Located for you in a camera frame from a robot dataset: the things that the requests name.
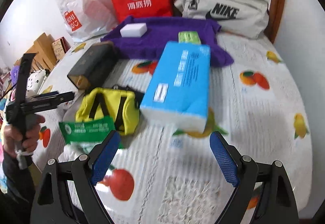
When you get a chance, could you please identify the white power strip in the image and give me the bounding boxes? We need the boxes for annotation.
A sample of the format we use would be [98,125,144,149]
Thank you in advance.
[26,69,46,93]

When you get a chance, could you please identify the fruit print tablecloth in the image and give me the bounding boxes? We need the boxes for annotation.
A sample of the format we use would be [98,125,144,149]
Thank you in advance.
[32,30,314,224]

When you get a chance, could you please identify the purple towel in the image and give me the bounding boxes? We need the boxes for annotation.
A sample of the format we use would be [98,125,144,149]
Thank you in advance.
[101,16,234,68]

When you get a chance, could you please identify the left human hand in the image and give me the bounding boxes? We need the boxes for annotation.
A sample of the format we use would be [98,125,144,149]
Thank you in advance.
[3,115,45,159]

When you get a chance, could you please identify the blue tissue pack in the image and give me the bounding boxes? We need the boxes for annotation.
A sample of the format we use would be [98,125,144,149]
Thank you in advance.
[140,41,210,133]

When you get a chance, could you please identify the brown cardboard boxes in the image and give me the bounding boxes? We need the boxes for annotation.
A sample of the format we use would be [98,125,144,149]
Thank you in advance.
[25,33,70,72]

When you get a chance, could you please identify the white sponge block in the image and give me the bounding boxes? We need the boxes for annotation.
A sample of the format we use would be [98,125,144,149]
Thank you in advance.
[120,23,148,37]

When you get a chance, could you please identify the white Miniso plastic bag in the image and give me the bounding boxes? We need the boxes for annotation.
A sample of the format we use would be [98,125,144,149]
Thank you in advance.
[56,0,118,43]

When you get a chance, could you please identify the dark green book box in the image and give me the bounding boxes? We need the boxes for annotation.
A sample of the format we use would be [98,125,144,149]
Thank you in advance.
[67,41,119,91]

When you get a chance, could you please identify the beige Nike pouch bag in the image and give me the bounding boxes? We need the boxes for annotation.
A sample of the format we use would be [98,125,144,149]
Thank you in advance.
[174,0,269,39]

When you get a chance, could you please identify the small green tissue pack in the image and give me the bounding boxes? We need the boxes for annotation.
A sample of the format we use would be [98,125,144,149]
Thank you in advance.
[179,31,201,45]

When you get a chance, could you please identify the yellow mesh pouch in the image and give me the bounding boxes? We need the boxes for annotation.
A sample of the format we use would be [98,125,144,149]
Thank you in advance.
[75,87,140,135]

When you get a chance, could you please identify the green wet wipe packet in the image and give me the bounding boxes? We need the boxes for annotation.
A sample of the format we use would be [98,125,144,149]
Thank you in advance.
[59,117,115,144]

